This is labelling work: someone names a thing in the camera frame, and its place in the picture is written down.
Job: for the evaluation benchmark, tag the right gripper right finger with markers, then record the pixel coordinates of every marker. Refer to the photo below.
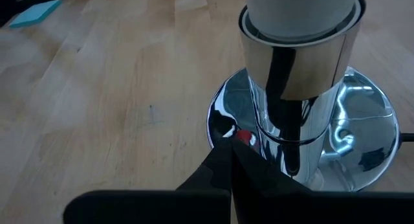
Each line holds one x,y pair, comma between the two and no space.
291,206

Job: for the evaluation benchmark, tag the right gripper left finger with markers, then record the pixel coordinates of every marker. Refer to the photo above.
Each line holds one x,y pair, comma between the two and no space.
161,206

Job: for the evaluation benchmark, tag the chrome lamp base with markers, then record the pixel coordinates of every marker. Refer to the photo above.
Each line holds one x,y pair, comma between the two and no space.
323,68

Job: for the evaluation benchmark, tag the blue sticky note pad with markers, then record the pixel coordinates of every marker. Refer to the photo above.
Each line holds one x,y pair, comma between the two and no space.
35,14

